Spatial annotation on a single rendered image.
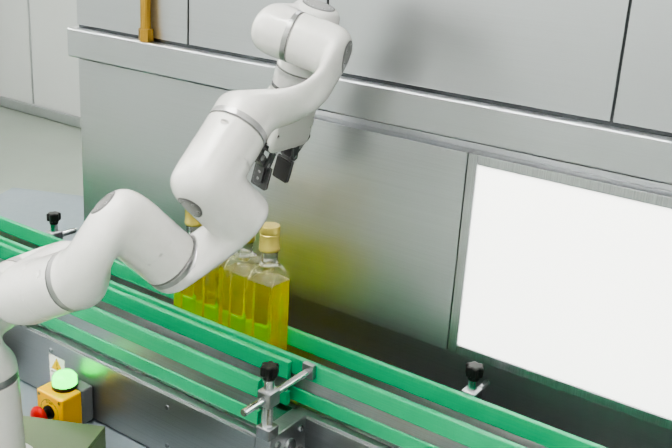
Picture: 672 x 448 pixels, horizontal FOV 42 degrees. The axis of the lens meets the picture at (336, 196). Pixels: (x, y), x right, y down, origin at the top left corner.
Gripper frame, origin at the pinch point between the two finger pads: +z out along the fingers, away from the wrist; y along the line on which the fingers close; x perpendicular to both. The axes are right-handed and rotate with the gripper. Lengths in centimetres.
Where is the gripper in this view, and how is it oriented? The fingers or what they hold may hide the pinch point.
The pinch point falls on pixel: (272, 172)
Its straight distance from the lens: 143.1
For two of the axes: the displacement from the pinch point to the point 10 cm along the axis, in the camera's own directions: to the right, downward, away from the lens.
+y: -5.7, 2.3, -7.9
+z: -2.7, 8.6, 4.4
